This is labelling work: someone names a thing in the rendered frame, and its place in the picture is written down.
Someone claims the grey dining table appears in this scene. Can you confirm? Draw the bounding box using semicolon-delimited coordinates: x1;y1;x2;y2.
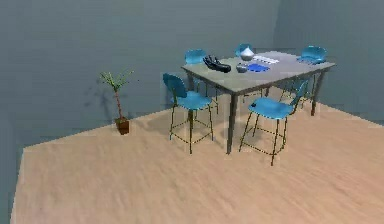
180;50;336;155

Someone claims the black sculpture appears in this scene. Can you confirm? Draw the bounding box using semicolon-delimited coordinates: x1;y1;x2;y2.
202;54;232;74

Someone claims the potted house plant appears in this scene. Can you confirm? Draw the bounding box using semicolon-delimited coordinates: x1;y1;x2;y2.
98;69;136;136

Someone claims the blue book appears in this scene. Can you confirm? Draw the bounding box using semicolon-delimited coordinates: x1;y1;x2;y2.
246;63;271;73

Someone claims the white newspaper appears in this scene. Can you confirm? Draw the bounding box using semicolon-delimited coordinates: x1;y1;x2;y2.
252;55;281;65

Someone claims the blue chair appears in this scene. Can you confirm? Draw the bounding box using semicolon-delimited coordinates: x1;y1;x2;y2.
184;48;220;115
238;78;310;167
234;43;254;58
279;45;329;110
162;72;215;155

